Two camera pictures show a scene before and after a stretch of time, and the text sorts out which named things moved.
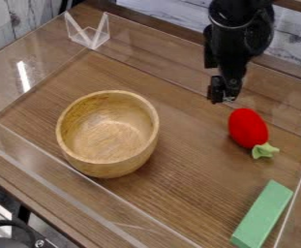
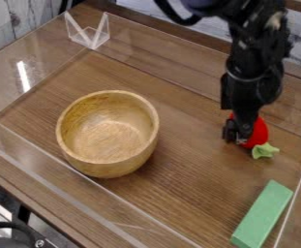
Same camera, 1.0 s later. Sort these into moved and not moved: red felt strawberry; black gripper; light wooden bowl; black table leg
Moved: black gripper
Not moved: black table leg; red felt strawberry; light wooden bowl
